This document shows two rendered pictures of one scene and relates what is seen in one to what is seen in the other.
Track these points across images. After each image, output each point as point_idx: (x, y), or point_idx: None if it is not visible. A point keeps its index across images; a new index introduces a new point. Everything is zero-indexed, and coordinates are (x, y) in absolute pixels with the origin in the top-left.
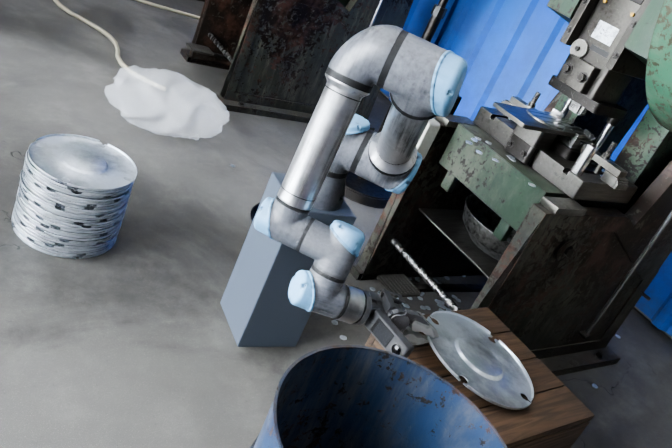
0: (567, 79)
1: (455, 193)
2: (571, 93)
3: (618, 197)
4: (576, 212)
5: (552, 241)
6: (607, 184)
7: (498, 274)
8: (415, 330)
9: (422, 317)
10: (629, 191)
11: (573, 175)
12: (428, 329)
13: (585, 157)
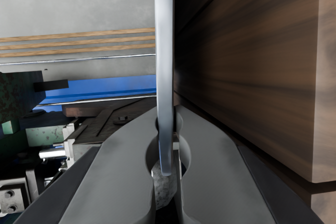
0: (19, 203)
1: (163, 219)
2: (34, 192)
3: (91, 121)
4: (80, 128)
5: (113, 129)
6: (75, 129)
7: None
8: (143, 188)
9: (37, 204)
10: (88, 120)
11: (65, 150)
12: (123, 136)
13: (49, 152)
